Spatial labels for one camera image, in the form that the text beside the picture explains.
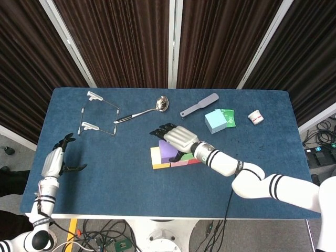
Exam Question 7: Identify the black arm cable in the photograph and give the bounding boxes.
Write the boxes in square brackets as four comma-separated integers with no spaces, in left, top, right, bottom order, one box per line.
[216,188,237,252]
[35,188,79,237]

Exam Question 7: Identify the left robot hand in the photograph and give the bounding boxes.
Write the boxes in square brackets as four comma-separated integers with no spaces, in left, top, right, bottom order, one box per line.
[41,133,88,178]

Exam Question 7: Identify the coiled black floor cables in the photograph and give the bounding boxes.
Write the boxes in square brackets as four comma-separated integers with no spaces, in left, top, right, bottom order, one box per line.
[301,115,336,148]

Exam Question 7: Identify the light blue foam cube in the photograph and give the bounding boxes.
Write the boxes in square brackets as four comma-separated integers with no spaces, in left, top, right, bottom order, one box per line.
[204,109,228,135]

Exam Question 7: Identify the black cables green plug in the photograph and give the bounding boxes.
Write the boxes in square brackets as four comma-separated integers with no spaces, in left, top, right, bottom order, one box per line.
[194,219,229,252]

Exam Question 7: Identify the pink foam cube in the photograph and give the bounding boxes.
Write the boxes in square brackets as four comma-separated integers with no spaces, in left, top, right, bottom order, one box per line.
[170,159,190,168]

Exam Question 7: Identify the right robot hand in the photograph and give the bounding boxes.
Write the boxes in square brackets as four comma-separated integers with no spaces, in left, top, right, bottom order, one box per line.
[149,122,200,162]

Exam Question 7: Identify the grey plastic spatula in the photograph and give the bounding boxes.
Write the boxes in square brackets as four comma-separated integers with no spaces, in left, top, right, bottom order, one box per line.
[180,92,219,118]

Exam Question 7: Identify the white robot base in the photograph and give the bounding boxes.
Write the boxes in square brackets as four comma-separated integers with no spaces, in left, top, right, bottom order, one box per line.
[124,219,202,252]

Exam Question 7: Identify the person in black clothing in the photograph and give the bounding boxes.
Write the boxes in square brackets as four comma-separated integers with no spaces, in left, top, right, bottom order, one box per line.
[0,165,36,241]

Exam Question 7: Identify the black floor cable tangle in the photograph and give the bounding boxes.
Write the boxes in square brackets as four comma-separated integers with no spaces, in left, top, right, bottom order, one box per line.
[83,219,140,252]

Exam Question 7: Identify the yellow pink block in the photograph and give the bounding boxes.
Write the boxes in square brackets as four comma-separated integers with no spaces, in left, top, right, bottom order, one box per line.
[150,146,171,170]

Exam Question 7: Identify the small white jar red label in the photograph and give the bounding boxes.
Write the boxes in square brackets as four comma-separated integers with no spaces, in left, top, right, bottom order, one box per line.
[247,110,264,126]

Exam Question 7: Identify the white floor cable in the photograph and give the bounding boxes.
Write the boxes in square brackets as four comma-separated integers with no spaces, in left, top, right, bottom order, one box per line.
[54,240,91,252]

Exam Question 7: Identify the yellow floor tape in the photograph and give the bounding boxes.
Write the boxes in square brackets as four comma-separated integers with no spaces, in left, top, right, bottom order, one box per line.
[67,219,79,242]

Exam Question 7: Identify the small green box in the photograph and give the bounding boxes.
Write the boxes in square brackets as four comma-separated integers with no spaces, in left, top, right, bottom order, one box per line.
[114,239,132,252]

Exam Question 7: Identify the white partition post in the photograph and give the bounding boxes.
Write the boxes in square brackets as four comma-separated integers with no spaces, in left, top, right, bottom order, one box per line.
[0,124,37,152]
[167,0,184,89]
[236,0,294,90]
[298,109,336,134]
[38,0,97,88]

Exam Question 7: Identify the brown pleated curtain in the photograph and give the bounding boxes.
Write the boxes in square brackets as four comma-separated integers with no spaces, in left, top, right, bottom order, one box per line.
[0,0,90,144]
[177,0,284,89]
[54,0,171,89]
[243,0,336,127]

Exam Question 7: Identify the steel ladle black handle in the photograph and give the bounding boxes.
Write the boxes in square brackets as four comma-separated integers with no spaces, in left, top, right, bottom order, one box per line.
[113,96,170,125]

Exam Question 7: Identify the purple foam cube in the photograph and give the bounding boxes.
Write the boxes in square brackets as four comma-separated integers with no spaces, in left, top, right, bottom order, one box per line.
[158,140,182,163]

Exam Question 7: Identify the blue velvet table cloth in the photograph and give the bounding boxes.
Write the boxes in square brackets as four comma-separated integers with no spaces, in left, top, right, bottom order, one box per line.
[19,87,322,219]

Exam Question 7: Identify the white table frame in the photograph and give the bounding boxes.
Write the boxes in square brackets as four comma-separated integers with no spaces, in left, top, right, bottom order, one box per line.
[25,212,322,221]

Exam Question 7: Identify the wire rack white clips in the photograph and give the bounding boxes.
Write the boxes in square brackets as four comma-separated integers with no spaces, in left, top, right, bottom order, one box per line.
[77,91,120,137]

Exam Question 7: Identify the black power adapters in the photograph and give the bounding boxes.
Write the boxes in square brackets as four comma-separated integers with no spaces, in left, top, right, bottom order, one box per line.
[304,146,335,166]

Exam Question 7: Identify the green printed packet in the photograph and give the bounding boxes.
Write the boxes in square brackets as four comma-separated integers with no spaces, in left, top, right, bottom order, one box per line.
[215,108,235,129]

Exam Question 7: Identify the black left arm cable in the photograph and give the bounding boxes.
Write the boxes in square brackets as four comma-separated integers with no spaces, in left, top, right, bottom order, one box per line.
[35,188,79,237]

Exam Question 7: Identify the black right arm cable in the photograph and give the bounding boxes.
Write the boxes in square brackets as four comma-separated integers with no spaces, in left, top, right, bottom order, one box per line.
[216,188,237,252]

